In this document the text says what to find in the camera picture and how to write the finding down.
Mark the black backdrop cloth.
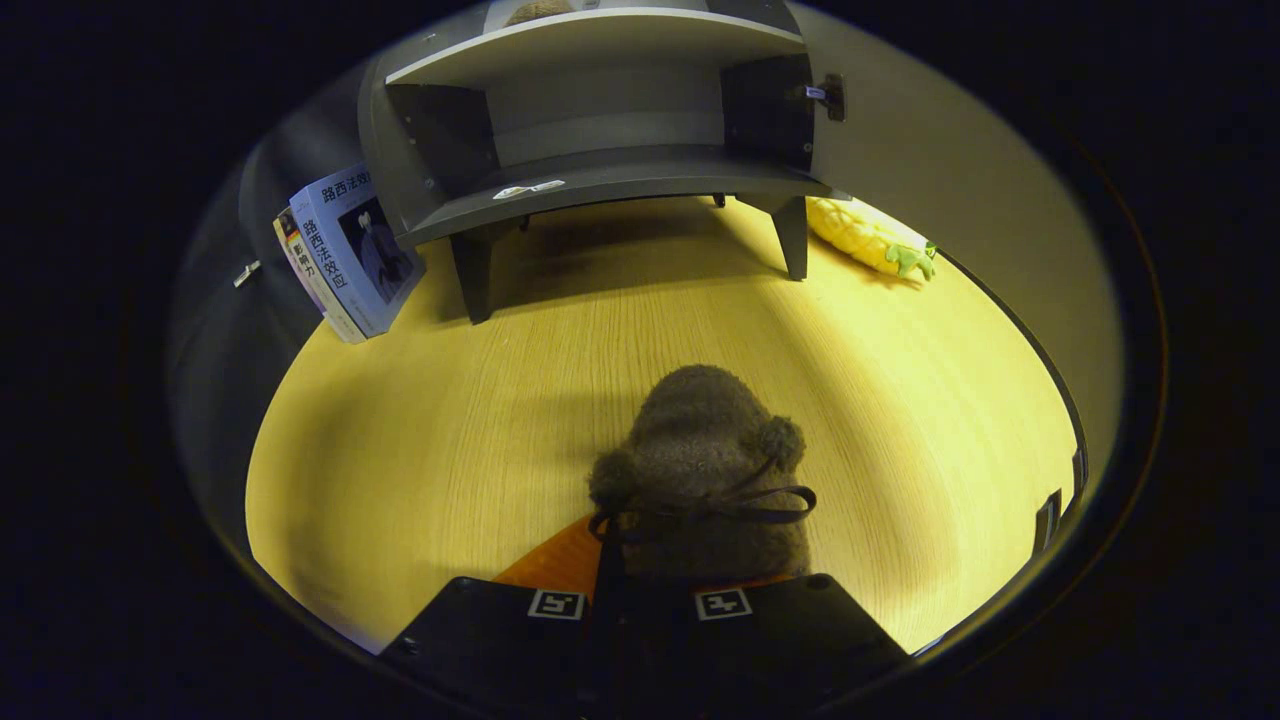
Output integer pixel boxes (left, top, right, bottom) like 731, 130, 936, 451
168, 100, 401, 561

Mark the yellow plush pineapple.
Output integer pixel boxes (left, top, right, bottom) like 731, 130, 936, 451
806, 196, 938, 283

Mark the thin white book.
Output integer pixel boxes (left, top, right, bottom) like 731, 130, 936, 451
272, 205, 369, 346

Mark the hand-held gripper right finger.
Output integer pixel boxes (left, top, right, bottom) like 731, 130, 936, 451
645, 572, 912, 720

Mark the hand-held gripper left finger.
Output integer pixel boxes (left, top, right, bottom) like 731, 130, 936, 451
378, 513, 643, 720

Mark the grey shoe cabinet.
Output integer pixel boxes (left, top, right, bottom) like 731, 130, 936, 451
358, 0, 851, 326

